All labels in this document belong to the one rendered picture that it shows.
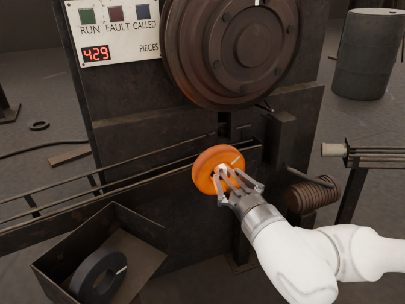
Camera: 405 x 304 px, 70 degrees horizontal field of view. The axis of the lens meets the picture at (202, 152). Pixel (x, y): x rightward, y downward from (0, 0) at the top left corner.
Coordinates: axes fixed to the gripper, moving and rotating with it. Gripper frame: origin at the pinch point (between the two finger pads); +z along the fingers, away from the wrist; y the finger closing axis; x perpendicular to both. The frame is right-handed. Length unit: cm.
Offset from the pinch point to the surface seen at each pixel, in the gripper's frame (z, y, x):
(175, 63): 23.7, -3.7, 22.2
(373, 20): 164, 244, -9
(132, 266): -4.8, -28.6, -23.7
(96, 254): -9.1, -35.5, -9.0
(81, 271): -11.9, -39.3, -9.5
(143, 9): 37, -8, 35
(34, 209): 29, -55, -23
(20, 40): 629, -138, -93
